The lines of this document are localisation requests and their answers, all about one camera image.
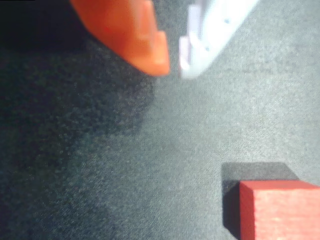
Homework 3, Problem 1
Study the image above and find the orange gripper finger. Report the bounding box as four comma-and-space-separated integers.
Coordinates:
69, 0, 171, 77

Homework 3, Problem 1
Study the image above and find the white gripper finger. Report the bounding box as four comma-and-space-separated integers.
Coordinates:
178, 0, 261, 80

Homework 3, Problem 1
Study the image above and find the red cube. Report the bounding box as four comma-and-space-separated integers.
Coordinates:
238, 180, 320, 240

